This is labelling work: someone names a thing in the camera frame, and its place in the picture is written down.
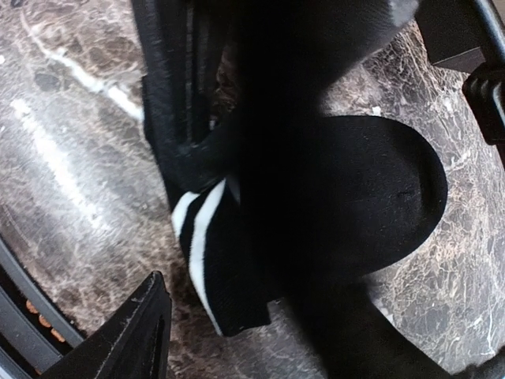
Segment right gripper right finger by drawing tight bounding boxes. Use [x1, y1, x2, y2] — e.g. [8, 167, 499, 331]
[287, 281, 451, 378]

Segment black sock white stripes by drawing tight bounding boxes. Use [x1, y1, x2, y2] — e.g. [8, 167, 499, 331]
[165, 115, 447, 336]

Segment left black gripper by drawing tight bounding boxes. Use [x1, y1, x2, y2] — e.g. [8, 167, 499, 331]
[132, 1, 418, 201]

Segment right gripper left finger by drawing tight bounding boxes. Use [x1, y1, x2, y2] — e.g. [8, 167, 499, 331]
[41, 271, 171, 379]

